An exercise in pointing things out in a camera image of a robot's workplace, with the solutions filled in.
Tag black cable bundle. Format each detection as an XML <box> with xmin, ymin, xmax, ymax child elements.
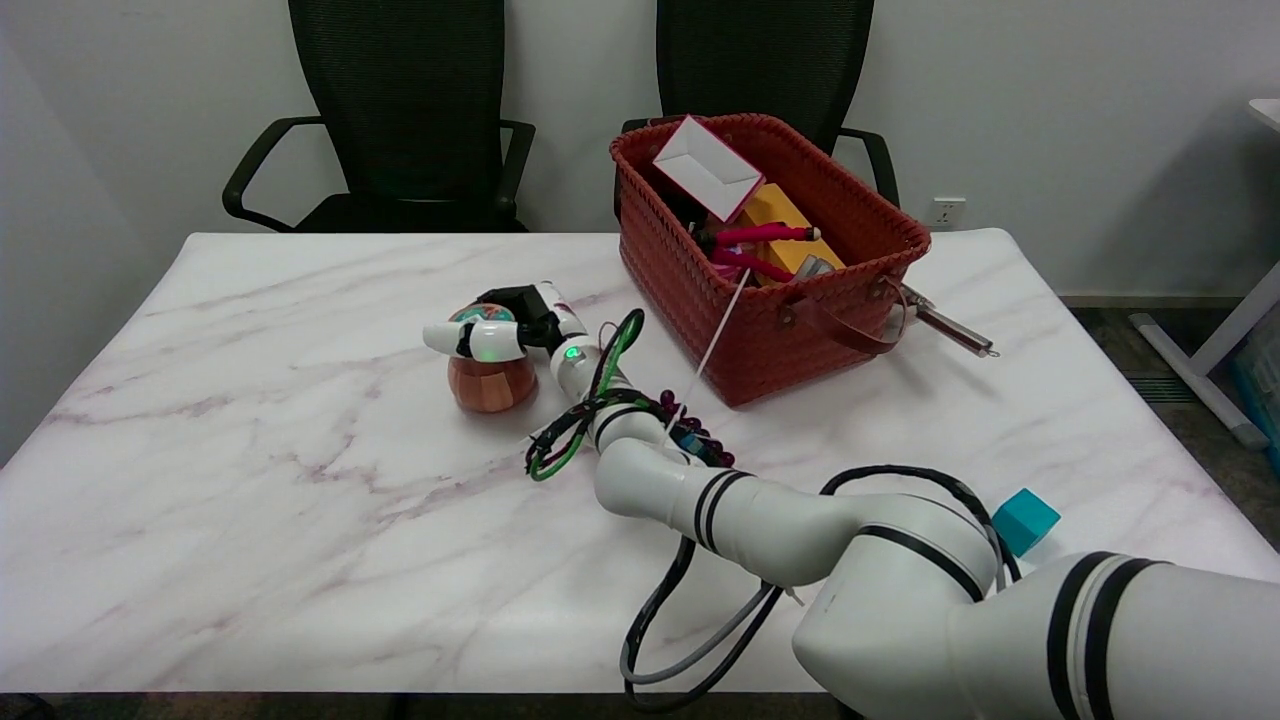
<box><xmin>524</xmin><ymin>390</ymin><xmax>786</xmax><ymax>713</ymax></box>

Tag pink flexible tripod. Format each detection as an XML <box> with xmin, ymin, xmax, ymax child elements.
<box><xmin>697</xmin><ymin>224</ymin><xmax>823</xmax><ymax>284</ymax></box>

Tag white open cardboard box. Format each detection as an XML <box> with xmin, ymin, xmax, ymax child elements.
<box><xmin>652</xmin><ymin>115</ymin><xmax>766</xmax><ymax>223</ymax></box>

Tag long black cable loop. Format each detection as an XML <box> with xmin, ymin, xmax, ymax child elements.
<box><xmin>820</xmin><ymin>465</ymin><xmax>1023</xmax><ymax>591</ymax></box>

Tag red woven basket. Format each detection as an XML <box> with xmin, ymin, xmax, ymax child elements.
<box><xmin>610</xmin><ymin>113</ymin><xmax>932</xmax><ymax>408</ymax></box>

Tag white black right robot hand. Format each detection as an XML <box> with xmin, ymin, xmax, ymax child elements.
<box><xmin>423</xmin><ymin>283</ymin><xmax>587</xmax><ymax>363</ymax></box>

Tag yellow box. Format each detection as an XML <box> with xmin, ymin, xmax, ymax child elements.
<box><xmin>737</xmin><ymin>183</ymin><xmax>846</xmax><ymax>286</ymax></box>

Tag grey cable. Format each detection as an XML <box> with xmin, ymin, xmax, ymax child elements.
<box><xmin>620</xmin><ymin>585</ymin><xmax>776</xmax><ymax>686</ymax></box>

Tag orange jar with green lid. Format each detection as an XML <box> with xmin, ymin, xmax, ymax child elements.
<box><xmin>447</xmin><ymin>305</ymin><xmax>540</xmax><ymax>414</ymax></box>

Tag silver metal tool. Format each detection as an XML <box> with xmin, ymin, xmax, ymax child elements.
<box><xmin>885</xmin><ymin>283</ymin><xmax>1000</xmax><ymax>358</ymax></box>

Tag teal cube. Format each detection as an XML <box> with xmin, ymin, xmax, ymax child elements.
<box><xmin>992</xmin><ymin>488</ymin><xmax>1062</xmax><ymax>558</ymax></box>

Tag white desk leg frame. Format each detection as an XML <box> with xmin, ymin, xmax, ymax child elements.
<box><xmin>1130</xmin><ymin>262</ymin><xmax>1280</xmax><ymax>449</ymax></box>

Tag green cable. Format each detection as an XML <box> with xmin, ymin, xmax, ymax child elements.
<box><xmin>527</xmin><ymin>308</ymin><xmax>646</xmax><ymax>483</ymax></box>

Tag black mesh office chair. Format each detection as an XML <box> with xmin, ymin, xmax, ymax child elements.
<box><xmin>620</xmin><ymin>0</ymin><xmax>901</xmax><ymax>208</ymax></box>
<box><xmin>222</xmin><ymin>0</ymin><xmax>537</xmax><ymax>234</ymax></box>

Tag dark purple grape bunch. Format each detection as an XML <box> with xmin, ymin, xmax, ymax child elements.
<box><xmin>655</xmin><ymin>390</ymin><xmax>736</xmax><ymax>468</ymax></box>

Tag white zip tie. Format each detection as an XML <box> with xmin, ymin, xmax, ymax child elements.
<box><xmin>660</xmin><ymin>268</ymin><xmax>753</xmax><ymax>451</ymax></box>

